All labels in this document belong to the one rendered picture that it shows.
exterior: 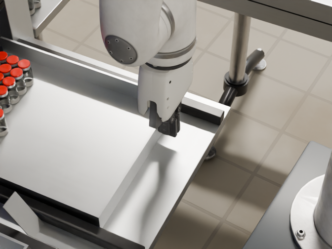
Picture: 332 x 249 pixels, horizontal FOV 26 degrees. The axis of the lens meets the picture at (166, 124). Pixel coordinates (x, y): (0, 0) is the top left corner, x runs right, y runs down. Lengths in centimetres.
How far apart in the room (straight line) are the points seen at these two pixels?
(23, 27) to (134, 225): 45
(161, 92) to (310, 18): 105
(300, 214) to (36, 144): 43
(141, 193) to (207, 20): 168
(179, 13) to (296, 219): 37
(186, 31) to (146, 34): 11
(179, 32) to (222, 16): 180
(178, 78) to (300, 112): 143
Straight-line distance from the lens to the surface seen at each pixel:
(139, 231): 105
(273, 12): 203
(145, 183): 110
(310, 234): 108
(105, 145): 115
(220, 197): 217
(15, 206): 104
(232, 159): 226
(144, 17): 84
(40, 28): 138
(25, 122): 120
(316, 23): 201
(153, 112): 104
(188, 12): 94
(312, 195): 112
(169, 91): 101
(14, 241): 102
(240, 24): 213
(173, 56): 97
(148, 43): 86
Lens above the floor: 177
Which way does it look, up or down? 49 degrees down
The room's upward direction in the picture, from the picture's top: straight up
